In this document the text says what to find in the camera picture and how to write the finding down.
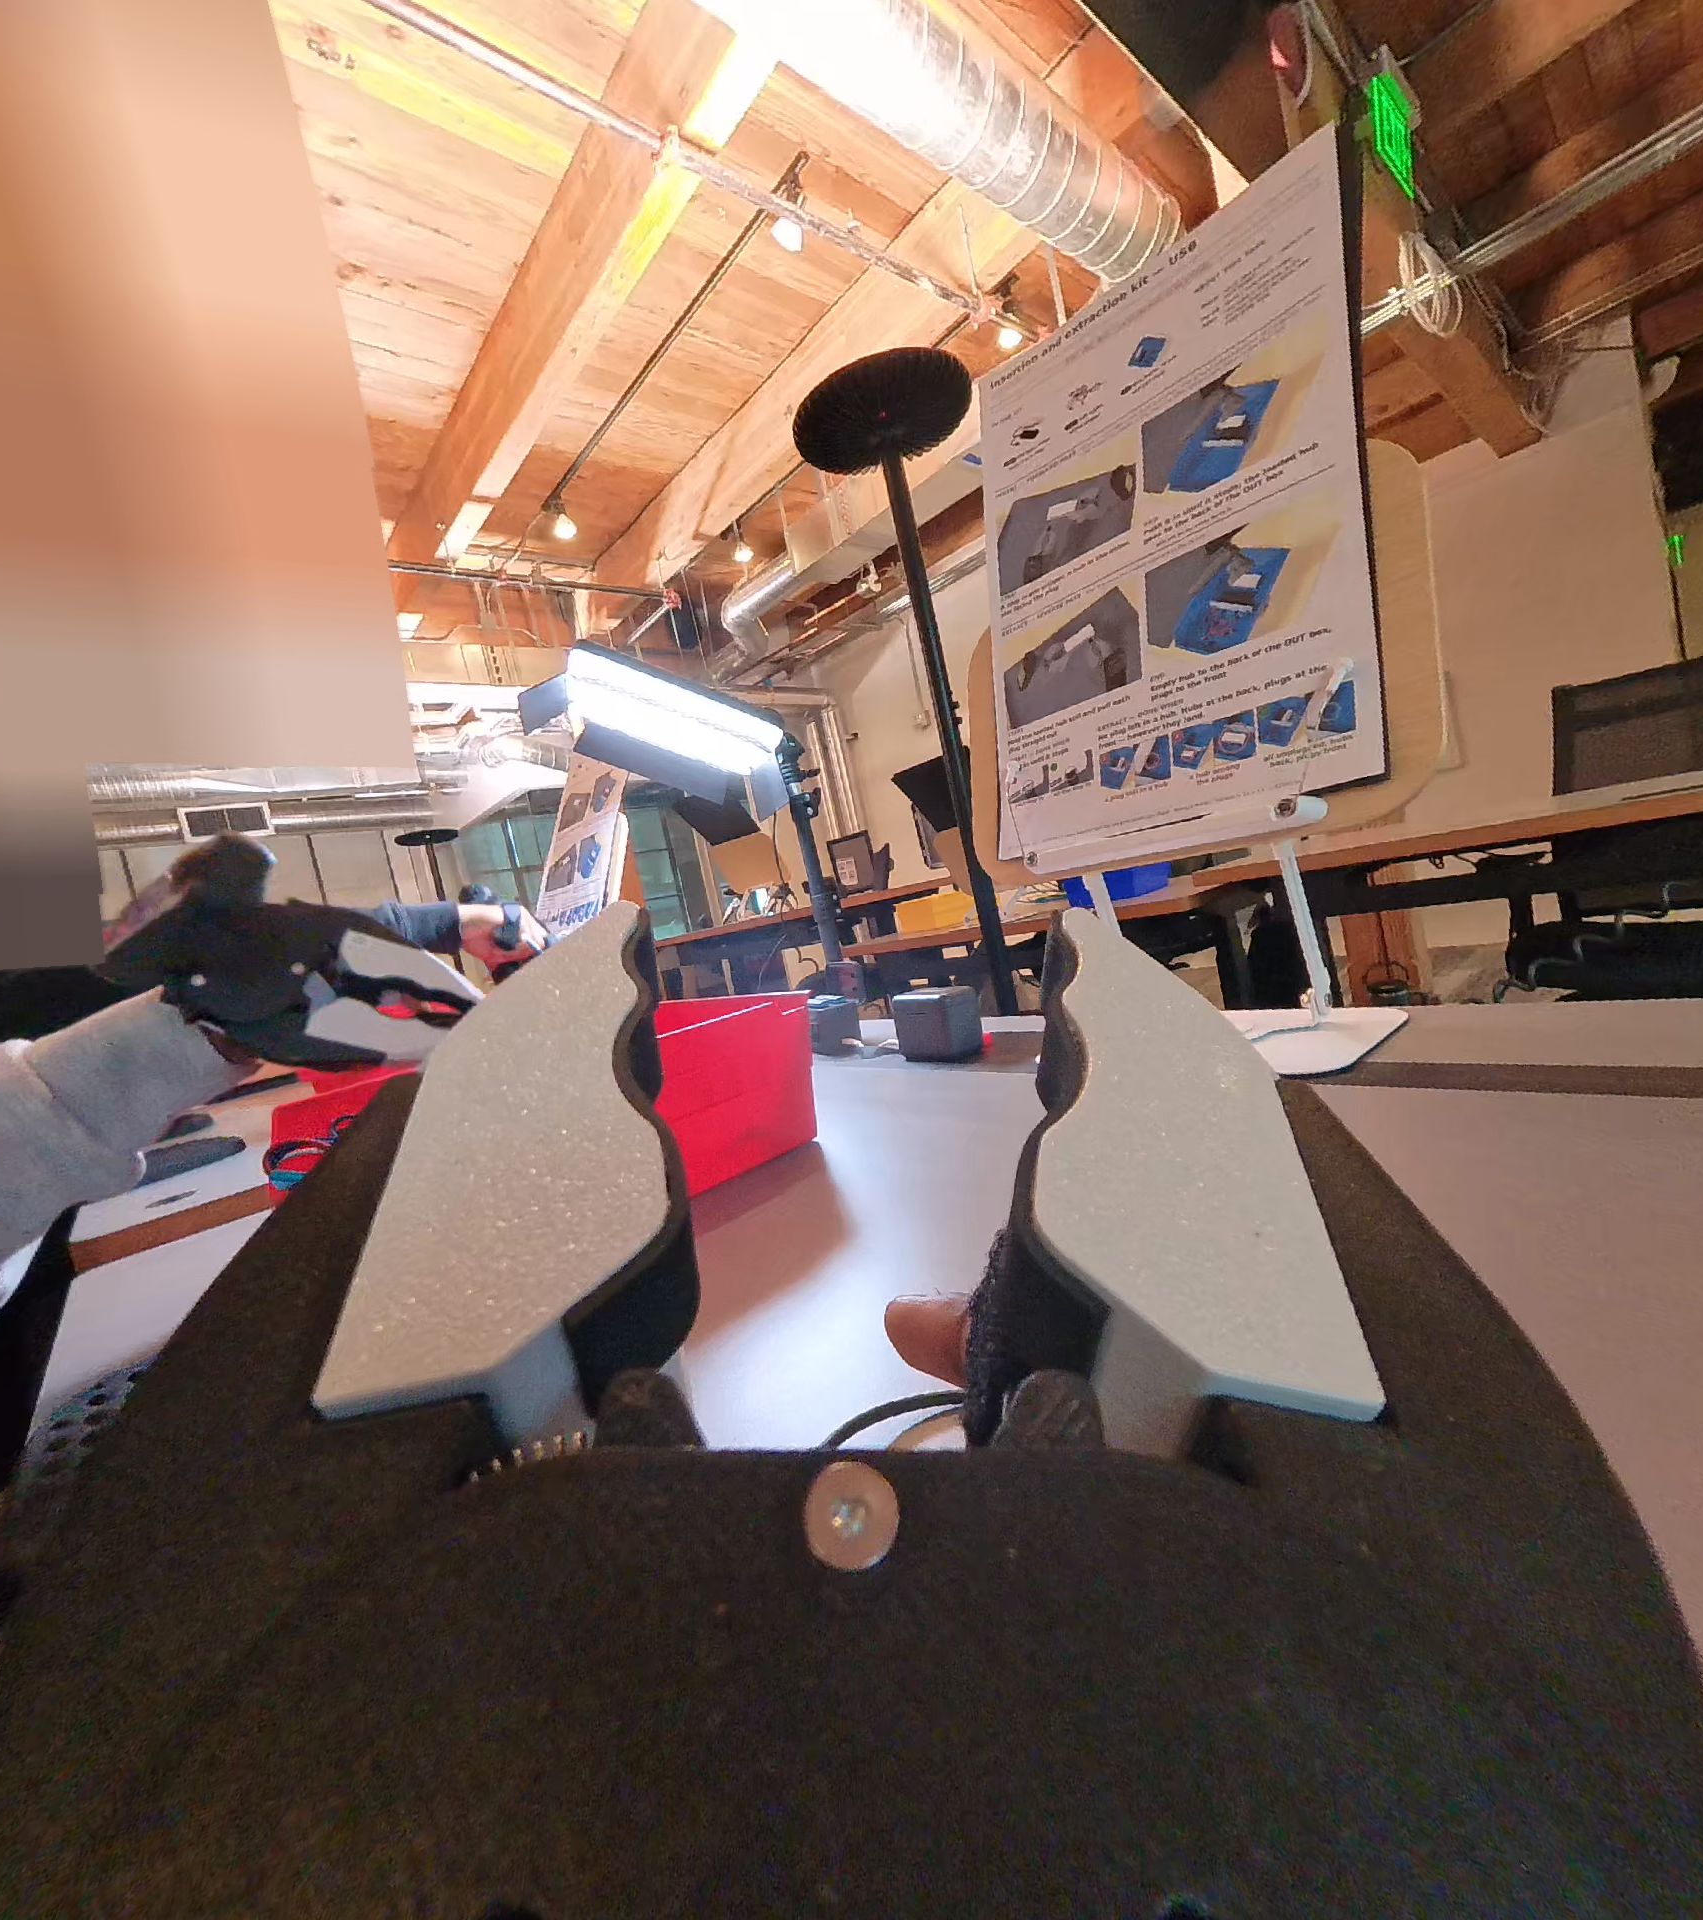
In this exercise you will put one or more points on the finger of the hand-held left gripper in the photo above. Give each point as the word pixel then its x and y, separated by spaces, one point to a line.
pixel 394 968
pixel 370 1032

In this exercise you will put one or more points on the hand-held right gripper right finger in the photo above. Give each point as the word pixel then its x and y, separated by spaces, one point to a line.
pixel 1182 1200

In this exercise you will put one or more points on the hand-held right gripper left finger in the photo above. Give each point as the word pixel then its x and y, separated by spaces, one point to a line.
pixel 522 1171

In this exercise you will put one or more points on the red plastic bin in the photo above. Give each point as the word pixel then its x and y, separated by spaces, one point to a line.
pixel 732 1080

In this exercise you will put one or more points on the person's left forearm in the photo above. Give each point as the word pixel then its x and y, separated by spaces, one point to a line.
pixel 11 1155

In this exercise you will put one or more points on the person's right hand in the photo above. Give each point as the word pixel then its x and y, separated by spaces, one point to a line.
pixel 930 1335

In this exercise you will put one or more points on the black disc on pole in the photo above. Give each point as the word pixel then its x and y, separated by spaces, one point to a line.
pixel 426 836
pixel 882 413

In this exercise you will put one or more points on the illustrated instruction sheet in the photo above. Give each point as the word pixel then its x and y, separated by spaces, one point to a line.
pixel 584 848
pixel 1182 525

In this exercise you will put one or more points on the black charger box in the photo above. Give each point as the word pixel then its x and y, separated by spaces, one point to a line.
pixel 938 1024

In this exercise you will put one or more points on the blue plastic bin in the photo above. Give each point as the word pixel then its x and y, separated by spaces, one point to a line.
pixel 1114 885

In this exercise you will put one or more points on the white light bar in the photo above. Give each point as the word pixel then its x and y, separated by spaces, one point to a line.
pixel 656 720

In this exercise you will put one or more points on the yellow box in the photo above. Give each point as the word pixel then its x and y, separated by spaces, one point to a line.
pixel 934 912

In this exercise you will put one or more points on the black tripod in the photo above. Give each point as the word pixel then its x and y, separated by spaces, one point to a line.
pixel 810 870

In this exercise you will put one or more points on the wooden office desk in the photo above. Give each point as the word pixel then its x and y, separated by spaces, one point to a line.
pixel 1542 824

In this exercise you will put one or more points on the black office chair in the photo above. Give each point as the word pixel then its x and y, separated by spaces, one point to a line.
pixel 1676 734

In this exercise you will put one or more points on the green exit sign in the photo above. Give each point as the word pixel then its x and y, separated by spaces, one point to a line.
pixel 1394 135

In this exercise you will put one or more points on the silver ventilation duct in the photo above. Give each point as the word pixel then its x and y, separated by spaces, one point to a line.
pixel 1032 120

